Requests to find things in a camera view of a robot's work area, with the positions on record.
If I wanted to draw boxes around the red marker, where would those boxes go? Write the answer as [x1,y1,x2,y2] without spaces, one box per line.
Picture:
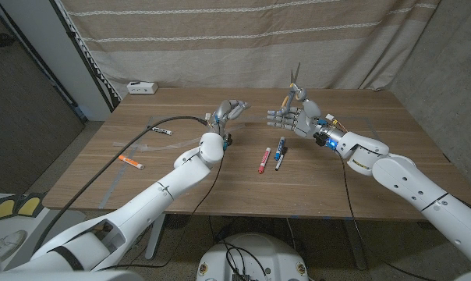
[257,147,272,175]

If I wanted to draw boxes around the black metal frame bar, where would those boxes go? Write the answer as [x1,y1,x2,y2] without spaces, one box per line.
[50,0,122,114]

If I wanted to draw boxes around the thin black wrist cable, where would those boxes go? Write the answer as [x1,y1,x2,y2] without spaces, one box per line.
[98,150,225,271]
[335,150,439,281]

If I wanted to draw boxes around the scissors with yellow grey handles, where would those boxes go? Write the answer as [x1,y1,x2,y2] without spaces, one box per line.
[278,62,303,116]

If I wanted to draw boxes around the beige striped curtain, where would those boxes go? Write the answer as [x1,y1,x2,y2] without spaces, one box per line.
[59,0,441,98]

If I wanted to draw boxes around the white sneaker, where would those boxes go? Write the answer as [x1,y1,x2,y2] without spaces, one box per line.
[0,229,28,261]

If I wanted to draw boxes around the thin white black-capped marker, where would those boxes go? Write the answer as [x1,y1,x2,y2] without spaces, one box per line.
[274,146,289,172]

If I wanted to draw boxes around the black ribbed round object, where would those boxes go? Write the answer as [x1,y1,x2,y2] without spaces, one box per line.
[165,213,193,231]

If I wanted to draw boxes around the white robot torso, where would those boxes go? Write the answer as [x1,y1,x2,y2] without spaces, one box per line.
[196,233,310,281]

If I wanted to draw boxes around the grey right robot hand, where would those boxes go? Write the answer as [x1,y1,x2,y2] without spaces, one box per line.
[266,86,346,150]

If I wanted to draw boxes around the orange marker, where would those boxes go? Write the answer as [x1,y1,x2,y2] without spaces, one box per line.
[118,155,146,171]

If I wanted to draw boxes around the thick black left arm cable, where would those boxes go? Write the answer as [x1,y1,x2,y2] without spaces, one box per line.
[31,116,209,254]

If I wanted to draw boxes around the white power strip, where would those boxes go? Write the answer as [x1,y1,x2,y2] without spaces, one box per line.
[126,80,159,95]

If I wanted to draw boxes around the grey table leg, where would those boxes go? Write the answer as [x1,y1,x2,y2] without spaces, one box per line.
[342,219,367,271]

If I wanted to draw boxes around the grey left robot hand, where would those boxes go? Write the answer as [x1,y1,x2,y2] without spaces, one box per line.
[208,99,253,137]

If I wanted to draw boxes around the white table leg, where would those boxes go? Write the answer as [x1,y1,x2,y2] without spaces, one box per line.
[144,213,167,261]

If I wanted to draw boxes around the white floor platform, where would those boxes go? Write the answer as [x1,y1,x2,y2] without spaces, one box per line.
[0,192,87,270]

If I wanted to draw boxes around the thin black left wrist cable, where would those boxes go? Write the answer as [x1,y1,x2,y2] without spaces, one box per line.
[98,150,225,271]

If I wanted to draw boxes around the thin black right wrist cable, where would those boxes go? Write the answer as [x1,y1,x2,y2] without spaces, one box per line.
[335,150,439,281]

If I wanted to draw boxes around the blue marker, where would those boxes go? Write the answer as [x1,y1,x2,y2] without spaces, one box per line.
[274,136,286,162]

